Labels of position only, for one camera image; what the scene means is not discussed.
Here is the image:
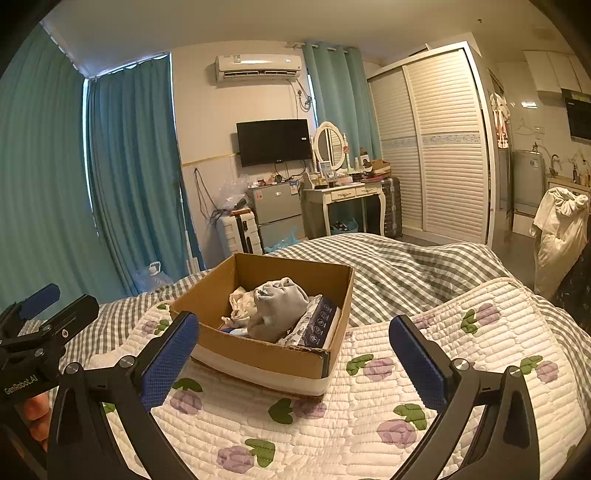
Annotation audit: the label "black range hood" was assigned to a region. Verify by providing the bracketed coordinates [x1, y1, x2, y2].
[560, 87, 591, 142]

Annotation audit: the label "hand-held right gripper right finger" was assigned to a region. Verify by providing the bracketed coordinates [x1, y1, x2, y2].
[389, 315, 541, 480]

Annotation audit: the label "person's left hand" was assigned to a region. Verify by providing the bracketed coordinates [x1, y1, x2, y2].
[21, 391, 51, 455]

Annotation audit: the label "hanging pink clothes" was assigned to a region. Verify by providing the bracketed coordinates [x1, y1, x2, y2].
[489, 92, 511, 149]

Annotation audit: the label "narrow teal curtain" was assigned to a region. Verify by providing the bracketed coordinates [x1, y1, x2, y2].
[302, 40, 382, 163]

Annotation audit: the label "clear plastic bag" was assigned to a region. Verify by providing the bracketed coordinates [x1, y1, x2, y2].
[216, 177, 250, 211]

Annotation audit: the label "white oval vanity mirror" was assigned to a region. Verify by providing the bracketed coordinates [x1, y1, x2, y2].
[312, 121, 348, 175]

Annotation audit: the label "white dressing table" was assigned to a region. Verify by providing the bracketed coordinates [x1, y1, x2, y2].
[302, 180, 387, 239]

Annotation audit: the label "black wall television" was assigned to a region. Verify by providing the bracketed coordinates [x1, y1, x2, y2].
[236, 119, 312, 168]

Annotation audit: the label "large water bottle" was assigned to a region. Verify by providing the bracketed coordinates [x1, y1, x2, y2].
[133, 261, 175, 295]

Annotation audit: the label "black wall cable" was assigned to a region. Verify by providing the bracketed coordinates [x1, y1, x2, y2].
[193, 167, 214, 219]

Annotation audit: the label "dark floral garment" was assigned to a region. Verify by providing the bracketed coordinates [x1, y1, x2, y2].
[555, 257, 591, 334]

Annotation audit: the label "wide teal curtain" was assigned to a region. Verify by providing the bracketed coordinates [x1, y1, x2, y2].
[0, 27, 101, 317]

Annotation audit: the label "white louvred wardrobe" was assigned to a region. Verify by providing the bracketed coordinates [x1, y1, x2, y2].
[366, 41, 500, 246]

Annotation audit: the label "grey appliance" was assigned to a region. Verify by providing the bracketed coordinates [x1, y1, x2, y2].
[510, 150, 550, 219]

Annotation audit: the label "small cardboard box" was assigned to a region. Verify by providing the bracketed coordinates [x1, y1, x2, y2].
[364, 159, 393, 179]

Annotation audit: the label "cream cloth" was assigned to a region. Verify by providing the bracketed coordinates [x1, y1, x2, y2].
[221, 286, 260, 326]

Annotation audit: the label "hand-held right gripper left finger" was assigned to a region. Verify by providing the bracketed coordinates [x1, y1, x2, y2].
[47, 311, 201, 480]

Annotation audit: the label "white kitchen cabinets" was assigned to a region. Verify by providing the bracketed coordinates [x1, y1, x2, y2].
[523, 49, 585, 93]

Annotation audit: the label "brown cardboard box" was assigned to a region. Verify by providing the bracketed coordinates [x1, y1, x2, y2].
[168, 252, 356, 398]

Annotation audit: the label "white sock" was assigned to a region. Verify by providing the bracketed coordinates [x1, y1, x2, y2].
[247, 276, 311, 343]

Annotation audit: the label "white suitcase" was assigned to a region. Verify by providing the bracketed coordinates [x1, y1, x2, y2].
[216, 209, 264, 260]

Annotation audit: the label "white air conditioner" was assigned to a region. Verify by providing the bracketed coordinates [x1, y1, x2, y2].
[214, 52, 304, 86]

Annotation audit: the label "silver suitcase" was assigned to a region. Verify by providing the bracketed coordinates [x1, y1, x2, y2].
[379, 176, 403, 239]

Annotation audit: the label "silver mini fridge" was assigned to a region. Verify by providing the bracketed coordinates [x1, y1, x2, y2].
[246, 179, 306, 256]

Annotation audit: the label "blue plastic bag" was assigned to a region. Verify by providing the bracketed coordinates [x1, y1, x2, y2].
[269, 226, 306, 256]

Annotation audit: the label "blue basket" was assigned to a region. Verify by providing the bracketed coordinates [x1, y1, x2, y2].
[329, 216, 359, 237]

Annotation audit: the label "floral quilted blanket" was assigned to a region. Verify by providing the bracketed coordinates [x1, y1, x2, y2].
[87, 275, 588, 480]

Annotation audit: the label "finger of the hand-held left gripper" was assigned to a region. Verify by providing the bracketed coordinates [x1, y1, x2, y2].
[0, 283, 61, 325]
[0, 294, 100, 365]

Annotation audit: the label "white garment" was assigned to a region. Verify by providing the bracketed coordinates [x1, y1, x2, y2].
[529, 186, 590, 302]

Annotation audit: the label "floral tissue pack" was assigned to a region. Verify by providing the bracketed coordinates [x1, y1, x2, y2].
[276, 295, 344, 350]

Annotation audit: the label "grey checked duvet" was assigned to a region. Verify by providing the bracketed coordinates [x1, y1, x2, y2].
[0, 232, 591, 372]

